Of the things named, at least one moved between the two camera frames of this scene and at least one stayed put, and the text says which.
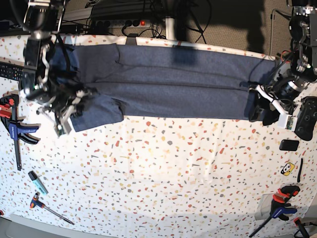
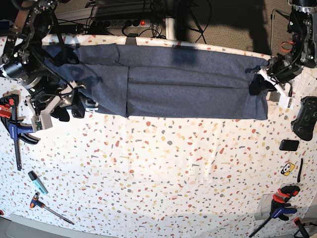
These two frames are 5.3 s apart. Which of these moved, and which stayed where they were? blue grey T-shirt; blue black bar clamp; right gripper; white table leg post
Moved: right gripper
Stayed: white table leg post; blue grey T-shirt; blue black bar clamp
